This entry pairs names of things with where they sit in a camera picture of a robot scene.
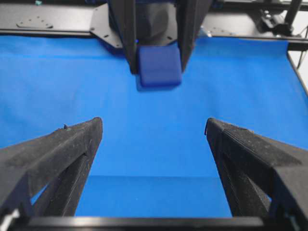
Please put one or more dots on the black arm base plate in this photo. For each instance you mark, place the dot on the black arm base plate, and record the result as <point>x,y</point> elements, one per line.
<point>101,27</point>

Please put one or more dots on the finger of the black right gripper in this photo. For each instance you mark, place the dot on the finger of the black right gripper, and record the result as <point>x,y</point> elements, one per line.
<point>123,14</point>
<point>190,16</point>

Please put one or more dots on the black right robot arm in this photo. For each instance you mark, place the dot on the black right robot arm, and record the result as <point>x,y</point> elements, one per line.
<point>145,20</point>

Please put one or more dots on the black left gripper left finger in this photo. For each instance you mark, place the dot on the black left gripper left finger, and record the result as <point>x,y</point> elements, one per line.
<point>46,176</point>

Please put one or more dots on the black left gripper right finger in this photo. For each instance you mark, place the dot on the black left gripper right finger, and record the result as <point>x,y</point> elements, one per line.
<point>261,177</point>

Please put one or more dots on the black corner clamp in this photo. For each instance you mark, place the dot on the black corner clamp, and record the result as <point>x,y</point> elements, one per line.
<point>282,18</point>

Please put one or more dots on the blue block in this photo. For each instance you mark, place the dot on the blue block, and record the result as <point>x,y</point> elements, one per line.
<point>159,66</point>

